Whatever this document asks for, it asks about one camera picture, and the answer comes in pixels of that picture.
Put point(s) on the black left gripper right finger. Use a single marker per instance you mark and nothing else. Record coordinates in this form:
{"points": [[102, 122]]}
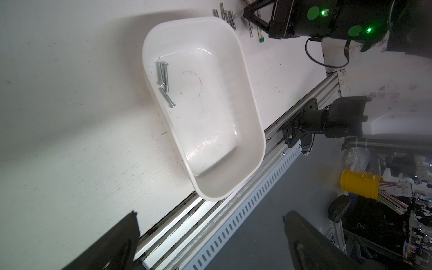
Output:
{"points": [[311, 250]]}

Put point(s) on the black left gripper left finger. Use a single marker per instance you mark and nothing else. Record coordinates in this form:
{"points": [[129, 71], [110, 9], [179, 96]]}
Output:
{"points": [[115, 250]]}

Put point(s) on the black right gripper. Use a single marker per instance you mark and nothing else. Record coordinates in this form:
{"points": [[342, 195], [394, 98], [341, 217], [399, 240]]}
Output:
{"points": [[284, 18]]}

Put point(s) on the slim silver screw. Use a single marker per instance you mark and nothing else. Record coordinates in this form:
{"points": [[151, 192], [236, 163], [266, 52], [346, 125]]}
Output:
{"points": [[250, 28]]}

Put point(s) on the thick threaded silver screw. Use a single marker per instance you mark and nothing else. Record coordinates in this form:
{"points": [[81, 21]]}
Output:
{"points": [[231, 19]]}

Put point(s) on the thin long silver screw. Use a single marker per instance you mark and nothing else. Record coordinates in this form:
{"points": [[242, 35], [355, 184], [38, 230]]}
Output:
{"points": [[222, 11]]}

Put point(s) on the white plastic storage box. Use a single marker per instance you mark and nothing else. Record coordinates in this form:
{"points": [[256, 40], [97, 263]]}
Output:
{"points": [[215, 126]]}

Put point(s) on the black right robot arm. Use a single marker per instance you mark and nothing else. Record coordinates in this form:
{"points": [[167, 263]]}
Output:
{"points": [[407, 24]]}

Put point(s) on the pile of silver screws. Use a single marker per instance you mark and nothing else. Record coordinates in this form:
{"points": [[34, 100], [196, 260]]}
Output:
{"points": [[162, 68]]}

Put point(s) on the silver screw in box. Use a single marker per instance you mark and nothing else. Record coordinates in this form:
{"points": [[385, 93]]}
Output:
{"points": [[168, 99]]}

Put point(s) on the red marker pen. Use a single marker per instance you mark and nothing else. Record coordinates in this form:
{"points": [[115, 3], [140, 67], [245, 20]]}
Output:
{"points": [[259, 30]]}

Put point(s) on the yellow cylinder container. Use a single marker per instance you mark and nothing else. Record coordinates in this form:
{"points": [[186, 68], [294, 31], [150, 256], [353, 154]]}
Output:
{"points": [[363, 184]]}

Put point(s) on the aluminium front rail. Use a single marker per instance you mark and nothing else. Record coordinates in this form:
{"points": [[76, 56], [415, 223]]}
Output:
{"points": [[170, 242]]}

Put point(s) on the white ribbed cable duct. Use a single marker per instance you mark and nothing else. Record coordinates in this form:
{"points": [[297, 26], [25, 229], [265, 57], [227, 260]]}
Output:
{"points": [[239, 208]]}

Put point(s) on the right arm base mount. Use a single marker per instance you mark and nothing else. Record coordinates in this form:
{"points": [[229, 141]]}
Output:
{"points": [[342, 118]]}

